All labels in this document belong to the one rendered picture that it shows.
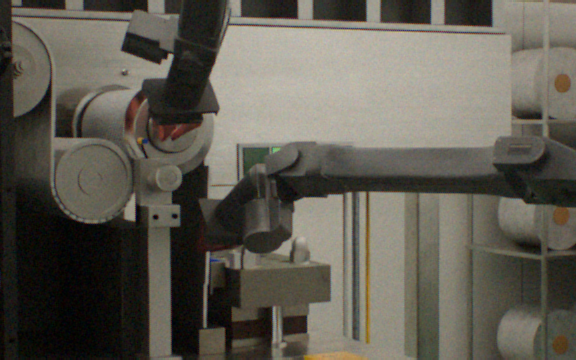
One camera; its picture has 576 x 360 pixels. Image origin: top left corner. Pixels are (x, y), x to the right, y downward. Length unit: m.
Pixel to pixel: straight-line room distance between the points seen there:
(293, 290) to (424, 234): 0.79
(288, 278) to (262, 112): 0.47
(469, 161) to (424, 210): 1.08
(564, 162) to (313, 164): 0.38
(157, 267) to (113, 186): 0.14
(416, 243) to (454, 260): 2.72
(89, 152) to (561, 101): 3.49
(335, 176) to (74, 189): 0.39
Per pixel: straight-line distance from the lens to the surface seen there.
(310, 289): 1.91
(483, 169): 1.54
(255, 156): 2.25
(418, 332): 2.67
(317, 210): 4.98
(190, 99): 1.69
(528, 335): 5.09
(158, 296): 1.80
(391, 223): 5.17
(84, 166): 1.79
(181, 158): 1.83
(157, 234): 1.78
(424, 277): 2.66
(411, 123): 2.42
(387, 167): 1.62
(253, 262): 1.87
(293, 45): 2.30
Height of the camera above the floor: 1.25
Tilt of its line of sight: 3 degrees down
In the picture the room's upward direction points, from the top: straight up
